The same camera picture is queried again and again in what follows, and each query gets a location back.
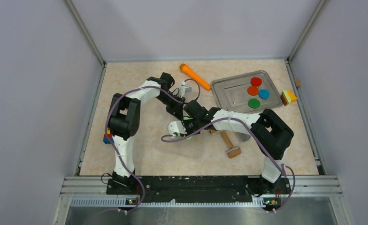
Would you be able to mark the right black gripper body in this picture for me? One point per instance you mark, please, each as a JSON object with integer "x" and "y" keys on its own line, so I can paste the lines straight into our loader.
{"x": 191, "y": 125}

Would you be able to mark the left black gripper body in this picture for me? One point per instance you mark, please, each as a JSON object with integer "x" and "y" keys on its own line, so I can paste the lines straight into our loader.
{"x": 172, "y": 105}

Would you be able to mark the wooden double-ended roller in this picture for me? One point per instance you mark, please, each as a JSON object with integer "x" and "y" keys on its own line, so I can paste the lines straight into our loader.
{"x": 232, "y": 151}

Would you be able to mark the green dough lump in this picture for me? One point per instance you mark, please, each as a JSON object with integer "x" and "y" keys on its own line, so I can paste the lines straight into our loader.
{"x": 187, "y": 136}

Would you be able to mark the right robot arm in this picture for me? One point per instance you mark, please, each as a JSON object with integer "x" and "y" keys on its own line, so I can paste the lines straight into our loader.
{"x": 271, "y": 133}

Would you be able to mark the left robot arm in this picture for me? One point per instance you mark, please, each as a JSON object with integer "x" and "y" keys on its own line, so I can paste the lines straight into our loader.
{"x": 123, "y": 119}

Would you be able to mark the green dough disc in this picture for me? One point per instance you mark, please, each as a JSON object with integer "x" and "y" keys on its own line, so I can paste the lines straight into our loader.
{"x": 254, "y": 103}

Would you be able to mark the orange dough disc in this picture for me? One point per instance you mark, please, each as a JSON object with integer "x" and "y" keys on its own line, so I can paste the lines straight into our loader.
{"x": 253, "y": 90}

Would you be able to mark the red dough disc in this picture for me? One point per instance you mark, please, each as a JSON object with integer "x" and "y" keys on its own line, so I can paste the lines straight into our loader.
{"x": 256, "y": 81}

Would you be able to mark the blue dough disc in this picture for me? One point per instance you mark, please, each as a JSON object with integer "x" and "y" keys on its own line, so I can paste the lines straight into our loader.
{"x": 264, "y": 94}

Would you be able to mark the orange plastic rolling pin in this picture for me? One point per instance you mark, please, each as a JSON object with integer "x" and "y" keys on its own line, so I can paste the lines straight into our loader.
{"x": 189, "y": 72}

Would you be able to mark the stainless steel tray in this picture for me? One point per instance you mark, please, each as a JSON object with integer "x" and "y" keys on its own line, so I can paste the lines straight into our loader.
{"x": 231, "y": 93}

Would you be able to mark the yellow red blue toy brick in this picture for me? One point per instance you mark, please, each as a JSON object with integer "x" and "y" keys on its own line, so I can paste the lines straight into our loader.
{"x": 108, "y": 137}

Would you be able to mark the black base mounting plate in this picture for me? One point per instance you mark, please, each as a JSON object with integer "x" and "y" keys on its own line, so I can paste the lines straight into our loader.
{"x": 199, "y": 189}

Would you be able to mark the orange yellow foam block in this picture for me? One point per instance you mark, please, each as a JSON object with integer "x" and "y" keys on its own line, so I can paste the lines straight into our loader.
{"x": 287, "y": 97}

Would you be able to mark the small wooden block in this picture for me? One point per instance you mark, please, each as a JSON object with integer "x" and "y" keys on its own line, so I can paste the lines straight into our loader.
{"x": 297, "y": 83}

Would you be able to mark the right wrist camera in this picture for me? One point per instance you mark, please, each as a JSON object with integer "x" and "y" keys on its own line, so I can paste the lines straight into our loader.
{"x": 176, "y": 129}

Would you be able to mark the metal scraper wooden handle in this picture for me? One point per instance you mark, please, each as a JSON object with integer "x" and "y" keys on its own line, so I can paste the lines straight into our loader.
{"x": 242, "y": 137}

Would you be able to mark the aluminium frame rail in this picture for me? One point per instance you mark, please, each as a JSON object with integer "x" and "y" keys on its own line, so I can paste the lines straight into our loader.
{"x": 90, "y": 191}

